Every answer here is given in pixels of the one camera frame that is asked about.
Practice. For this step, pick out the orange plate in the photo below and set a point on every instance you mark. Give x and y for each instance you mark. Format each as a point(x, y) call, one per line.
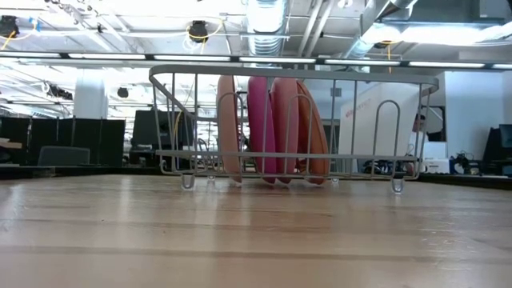
point(318, 140)

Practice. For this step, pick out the black room partition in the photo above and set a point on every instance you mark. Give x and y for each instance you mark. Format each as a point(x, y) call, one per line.
point(52, 132)

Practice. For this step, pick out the light pink plate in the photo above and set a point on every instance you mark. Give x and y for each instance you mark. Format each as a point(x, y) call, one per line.
point(286, 120)

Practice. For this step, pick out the magenta plate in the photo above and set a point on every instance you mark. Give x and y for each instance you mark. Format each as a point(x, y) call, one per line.
point(260, 120)

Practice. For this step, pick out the black ceiling-mounted device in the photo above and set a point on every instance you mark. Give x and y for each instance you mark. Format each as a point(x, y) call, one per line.
point(8, 26)
point(198, 31)

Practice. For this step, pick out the grey chair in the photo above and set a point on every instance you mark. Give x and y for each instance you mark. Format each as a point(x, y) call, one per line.
point(64, 157)

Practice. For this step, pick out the peach plate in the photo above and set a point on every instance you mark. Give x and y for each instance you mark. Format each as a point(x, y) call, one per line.
point(229, 128)

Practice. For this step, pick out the translucent white cutlery holder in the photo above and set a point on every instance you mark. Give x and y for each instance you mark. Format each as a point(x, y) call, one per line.
point(364, 128)

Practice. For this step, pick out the dark screen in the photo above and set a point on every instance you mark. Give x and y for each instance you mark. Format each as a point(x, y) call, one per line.
point(500, 144)

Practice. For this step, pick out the white box device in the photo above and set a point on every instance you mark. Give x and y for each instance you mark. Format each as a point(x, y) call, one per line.
point(436, 162)

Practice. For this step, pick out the black monitor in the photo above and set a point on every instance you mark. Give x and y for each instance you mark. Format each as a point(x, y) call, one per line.
point(146, 128)

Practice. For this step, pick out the silver ceiling air duct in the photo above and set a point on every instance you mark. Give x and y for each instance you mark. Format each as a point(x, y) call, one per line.
point(266, 20)

